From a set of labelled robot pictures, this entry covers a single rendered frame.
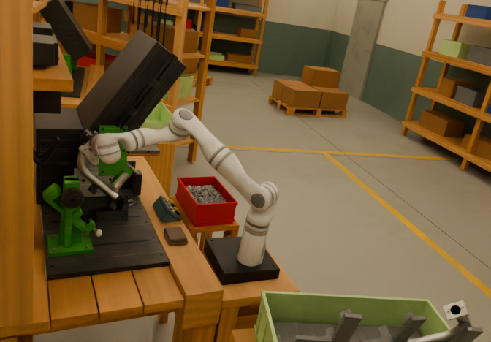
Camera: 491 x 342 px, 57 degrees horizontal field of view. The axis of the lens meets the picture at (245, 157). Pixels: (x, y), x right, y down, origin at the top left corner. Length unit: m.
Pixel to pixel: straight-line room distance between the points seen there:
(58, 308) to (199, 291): 0.45
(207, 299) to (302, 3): 10.50
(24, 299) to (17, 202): 0.31
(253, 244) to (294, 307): 0.28
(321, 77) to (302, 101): 0.77
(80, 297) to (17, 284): 0.25
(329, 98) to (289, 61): 3.81
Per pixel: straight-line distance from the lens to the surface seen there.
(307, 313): 1.67
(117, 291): 1.64
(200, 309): 1.67
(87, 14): 5.48
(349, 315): 1.26
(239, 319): 1.81
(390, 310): 1.77
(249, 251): 1.76
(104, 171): 1.98
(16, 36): 1.19
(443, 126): 7.60
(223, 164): 1.67
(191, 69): 9.31
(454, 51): 7.60
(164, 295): 1.63
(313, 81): 8.41
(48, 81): 1.52
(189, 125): 1.72
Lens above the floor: 1.88
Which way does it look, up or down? 20 degrees down
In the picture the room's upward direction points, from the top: 10 degrees clockwise
